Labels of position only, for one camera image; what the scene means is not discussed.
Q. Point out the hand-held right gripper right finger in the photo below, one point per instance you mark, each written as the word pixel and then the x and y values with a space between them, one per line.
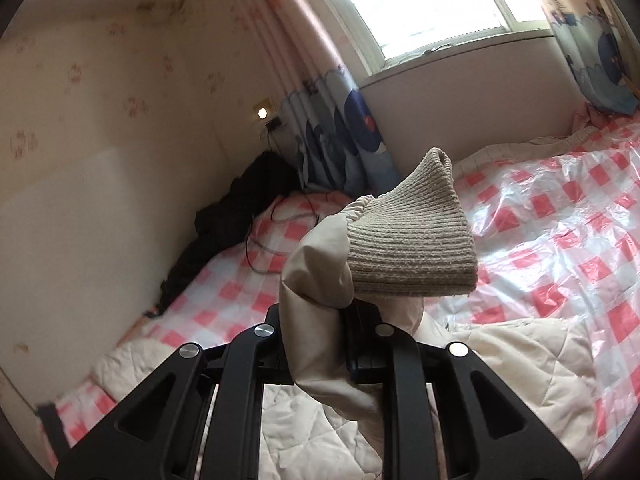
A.
pixel 364 352

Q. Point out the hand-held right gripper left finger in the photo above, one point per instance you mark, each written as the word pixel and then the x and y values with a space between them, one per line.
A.
pixel 272 342

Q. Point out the cream quilted jacket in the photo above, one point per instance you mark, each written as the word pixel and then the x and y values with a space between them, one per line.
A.
pixel 410 230

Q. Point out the dark clothes pile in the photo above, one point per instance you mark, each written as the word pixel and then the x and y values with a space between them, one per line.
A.
pixel 225 210

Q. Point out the pink checked plastic bed sheet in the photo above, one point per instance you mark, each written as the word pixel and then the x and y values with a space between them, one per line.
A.
pixel 550 240

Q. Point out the black charger plug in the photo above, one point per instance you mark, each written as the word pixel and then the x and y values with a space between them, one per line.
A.
pixel 273 124

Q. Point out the bright window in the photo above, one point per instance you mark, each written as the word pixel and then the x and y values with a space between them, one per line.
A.
pixel 425 5

